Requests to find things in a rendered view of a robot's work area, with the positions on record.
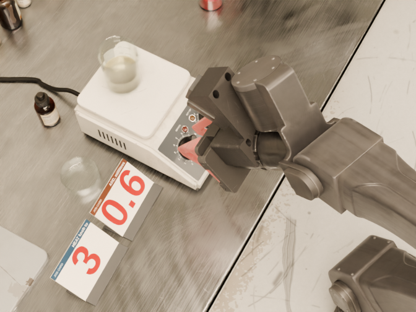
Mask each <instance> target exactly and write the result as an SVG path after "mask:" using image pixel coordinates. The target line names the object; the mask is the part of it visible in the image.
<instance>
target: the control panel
mask: <svg viewBox="0 0 416 312"><path fill-rule="evenodd" d="M191 115H193V116H194V117H195V120H194V121H191V120H190V118H189V117H190V116H191ZM198 121H200V120H199V113H198V112H196V111H195V110H193V109H192V108H190V107H189V106H186V108H185V109H184V110H183V112H182V113H181V114H180V116H179V118H178V119H177V120H176V122H175V124H174V125H173V127H172V128H171V129H170V131H169V133H168V134H167V136H166V137H165V138H164V140H163V142H162V143H161V144H160V146H159V148H158V149H157V150H158V151H159V152H161V153H162V154H164V156H166V157H167V158H169V159H170V160H171V161H172V162H174V163H175V164H176V165H178V166H179V167H180V168H181V169H183V170H184V171H185V172H186V173H188V174H189V175H191V176H192V177H193V178H194V179H195V180H198V181H199V180H200V178H201V176H202V175H203V173H204V172H205V169H204V168H203V167H202V166H200V165H199V164H197V163H195V162H194V161H192V160H188V159H185V158H184V157H182V156H181V154H180V152H179V150H178V146H179V143H180V141H181V140H182V139H183V138H185V137H189V136H191V135H193V134H194V135H196V137H197V138H198V137H202V136H201V135H198V134H197V133H196V132H195V131H194V129H193V128H192V126H193V125H194V124H196V123H197V122H198ZM184 126H186V127H187V128H188V131H187V132H184V131H183V130H182V128H183V127H184Z"/></svg>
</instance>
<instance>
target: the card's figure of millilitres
mask: <svg viewBox="0 0 416 312"><path fill-rule="evenodd" d="M149 183H150V181H149V180H147V179H146V178H145V177H143V176H142V175H141V174H140V173H138V172H137V171H136V170H135V169H133V168H132V167H131V166H129V165H128V164H126V165H125V166H124V168H123V170H122V172H121V173H120V175H119V177H118V178H117V180H116V181H115V183H114V185H113V186H112V188H111V189H110V192H109V193H108V195H107V196H106V198H105V200H104V201H103V203H102V205H101V206H100V208H99V210H98V211H97V213H96V215H97V216H99V217H100V218H101V219H103V220H104V221H105V222H107V223H108V224H110V225H111V226H112V227H114V228H115V229H117V230H118V231H119V232H121V231H122V229H123V227H124V226H125V224H126V222H127V221H128V218H129V217H130V215H131V214H132V212H133V210H134V208H135V207H136V205H137V203H138V202H139V200H140V198H141V196H142V195H143V193H144V191H145V189H146V188H147V186H148V184H149Z"/></svg>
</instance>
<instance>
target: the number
mask: <svg viewBox="0 0 416 312"><path fill-rule="evenodd" d="M114 243H115V242H114V241H113V240H111V239H110V238H108V237H107V236H106V235H104V234H103V233H102V232H100V231H99V230H97V229H96V228H95V227H93V226H92V225H91V224H90V225H89V226H88V228H87V229H86V231H85V233H84V234H83V236H82V238H81V239H80V241H79V242H78V244H77V246H76V248H75V249H74V251H73V252H72V254H71V256H70V258H69V259H68V261H67V263H66V264H65V266H64V267H63V269H62V271H61V272H60V274H59V275H58V278H57V280H59V281H60V282H62V283H63V284H64V285H66V286H68V287H69V288H71V289H72V290H73V291H75V292H77V293H78V294H79V295H81V296H84V294H85V293H86V291H87V289H88V287H89V286H90V284H91V282H92V281H93V279H94V277H95V275H96V274H97V272H98V270H99V268H100V267H101V265H102V263H103V262H104V260H105V258H106V256H107V255H108V253H109V252H110V249H111V248H112V246H113V244H114Z"/></svg>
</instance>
